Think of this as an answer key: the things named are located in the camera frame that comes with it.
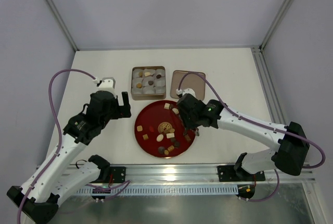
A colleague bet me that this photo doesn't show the metal serving tongs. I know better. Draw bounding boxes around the metal serving tongs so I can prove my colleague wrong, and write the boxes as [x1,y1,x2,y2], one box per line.
[171,107,200,136]

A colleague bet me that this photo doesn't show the gold tin box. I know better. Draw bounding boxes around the gold tin box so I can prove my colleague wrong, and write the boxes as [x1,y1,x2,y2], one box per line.
[131,66,167,101]

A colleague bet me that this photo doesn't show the gold tin lid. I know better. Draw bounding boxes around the gold tin lid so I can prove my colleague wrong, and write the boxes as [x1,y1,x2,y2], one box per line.
[170,70,206,100]

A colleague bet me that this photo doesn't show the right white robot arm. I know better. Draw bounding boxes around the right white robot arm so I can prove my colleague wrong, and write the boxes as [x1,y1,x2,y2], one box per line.
[176,93,310,181]

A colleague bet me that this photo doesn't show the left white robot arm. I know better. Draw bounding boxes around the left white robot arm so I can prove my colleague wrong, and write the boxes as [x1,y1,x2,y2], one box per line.
[7,77,131,223]

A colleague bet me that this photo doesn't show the white rectangular chocolate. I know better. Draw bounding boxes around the white rectangular chocolate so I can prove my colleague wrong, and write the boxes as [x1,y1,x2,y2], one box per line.
[166,133,174,139]

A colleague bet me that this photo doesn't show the caramel barrel chocolate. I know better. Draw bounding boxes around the caramel barrel chocolate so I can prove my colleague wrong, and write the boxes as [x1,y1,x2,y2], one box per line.
[168,145,174,152]

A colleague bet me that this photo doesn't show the white swirl oval chocolate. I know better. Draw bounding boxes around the white swirl oval chocolate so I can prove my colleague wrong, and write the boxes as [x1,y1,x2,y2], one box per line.
[156,134,164,142]

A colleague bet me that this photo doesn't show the grey brown round chocolate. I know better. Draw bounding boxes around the grey brown round chocolate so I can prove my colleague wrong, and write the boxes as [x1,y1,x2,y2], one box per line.
[158,146,165,154]

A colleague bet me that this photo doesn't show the red round tray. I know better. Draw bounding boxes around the red round tray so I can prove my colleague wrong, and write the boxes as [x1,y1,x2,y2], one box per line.
[134,100,196,158]

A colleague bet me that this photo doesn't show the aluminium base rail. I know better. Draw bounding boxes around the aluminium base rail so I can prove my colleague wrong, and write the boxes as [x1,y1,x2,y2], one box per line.
[36,163,316,183]

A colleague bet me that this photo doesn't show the white slotted cable duct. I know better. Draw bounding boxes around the white slotted cable duct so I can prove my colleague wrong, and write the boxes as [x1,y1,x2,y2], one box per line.
[74,184,238,196]

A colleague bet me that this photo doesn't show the aluminium frame post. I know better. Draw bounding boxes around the aluminium frame post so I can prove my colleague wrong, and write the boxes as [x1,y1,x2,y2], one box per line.
[44,0,79,52]

